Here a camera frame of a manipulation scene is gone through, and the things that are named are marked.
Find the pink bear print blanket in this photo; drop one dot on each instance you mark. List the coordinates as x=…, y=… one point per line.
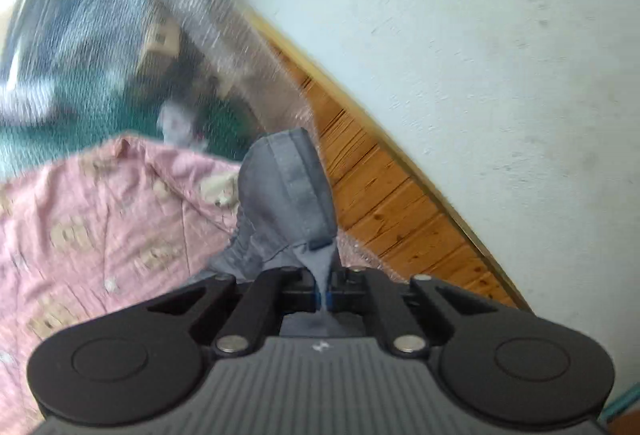
x=100, y=235

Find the clear bubble wrap sheet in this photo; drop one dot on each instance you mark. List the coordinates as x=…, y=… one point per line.
x=210, y=15

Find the green cloth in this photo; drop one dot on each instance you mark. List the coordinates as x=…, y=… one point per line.
x=70, y=135

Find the light blue blanket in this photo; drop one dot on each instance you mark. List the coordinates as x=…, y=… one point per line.
x=65, y=30

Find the white crumpled paper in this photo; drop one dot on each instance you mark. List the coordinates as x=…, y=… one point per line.
x=180, y=125

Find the small cardboard box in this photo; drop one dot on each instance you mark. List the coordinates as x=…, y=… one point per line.
x=161, y=46

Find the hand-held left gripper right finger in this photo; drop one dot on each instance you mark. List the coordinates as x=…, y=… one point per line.
x=345, y=300

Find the grey pants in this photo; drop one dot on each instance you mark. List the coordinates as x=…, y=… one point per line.
x=285, y=195

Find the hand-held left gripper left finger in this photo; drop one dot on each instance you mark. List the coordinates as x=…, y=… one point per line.
x=300, y=299

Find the wooden headboard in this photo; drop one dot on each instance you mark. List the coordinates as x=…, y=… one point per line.
x=390, y=195

